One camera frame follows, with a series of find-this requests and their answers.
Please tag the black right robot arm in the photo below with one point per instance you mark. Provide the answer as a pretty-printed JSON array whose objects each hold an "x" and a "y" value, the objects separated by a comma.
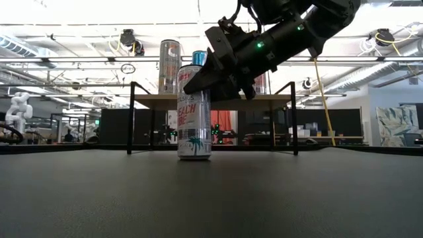
[{"x": 330, "y": 16}]

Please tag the white floral print panel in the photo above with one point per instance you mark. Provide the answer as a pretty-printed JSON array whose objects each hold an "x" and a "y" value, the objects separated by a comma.
[{"x": 172, "y": 120}]

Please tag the grey silver beverage can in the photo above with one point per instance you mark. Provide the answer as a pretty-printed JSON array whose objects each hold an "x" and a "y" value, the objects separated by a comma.
[{"x": 193, "y": 132}]

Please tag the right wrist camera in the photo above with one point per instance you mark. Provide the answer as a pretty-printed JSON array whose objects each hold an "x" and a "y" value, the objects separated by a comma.
[{"x": 219, "y": 43}]

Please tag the blue Red Bull can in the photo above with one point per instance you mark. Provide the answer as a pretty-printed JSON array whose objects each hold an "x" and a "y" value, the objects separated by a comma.
[{"x": 199, "y": 57}]

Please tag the Celsius Tropical Vibe can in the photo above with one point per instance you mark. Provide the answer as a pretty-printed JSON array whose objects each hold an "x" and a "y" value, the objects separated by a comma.
[{"x": 169, "y": 66}]

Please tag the orange red panel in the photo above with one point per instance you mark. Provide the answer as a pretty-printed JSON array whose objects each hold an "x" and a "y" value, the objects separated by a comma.
[{"x": 223, "y": 119}]

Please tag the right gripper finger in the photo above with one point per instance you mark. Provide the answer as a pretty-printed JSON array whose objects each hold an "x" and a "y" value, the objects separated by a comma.
[
  {"x": 228, "y": 94},
  {"x": 208, "y": 81}
]

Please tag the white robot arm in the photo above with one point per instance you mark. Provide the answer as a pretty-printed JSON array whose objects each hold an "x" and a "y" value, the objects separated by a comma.
[
  {"x": 71, "y": 130},
  {"x": 19, "y": 112}
]

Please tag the white storage boxes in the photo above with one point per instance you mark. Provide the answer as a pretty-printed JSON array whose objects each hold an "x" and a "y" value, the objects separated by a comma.
[{"x": 307, "y": 130}]

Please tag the long ceiling light strip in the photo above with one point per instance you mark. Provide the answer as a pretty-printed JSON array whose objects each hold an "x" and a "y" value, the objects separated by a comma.
[{"x": 363, "y": 59}]

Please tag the ventilation duct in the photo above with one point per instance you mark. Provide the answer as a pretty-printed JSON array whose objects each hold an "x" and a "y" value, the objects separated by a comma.
[
  {"x": 363, "y": 77},
  {"x": 16, "y": 48}
]

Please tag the black robot green lights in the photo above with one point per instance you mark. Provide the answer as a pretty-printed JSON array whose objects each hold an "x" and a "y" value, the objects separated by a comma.
[
  {"x": 223, "y": 134},
  {"x": 163, "y": 134}
]

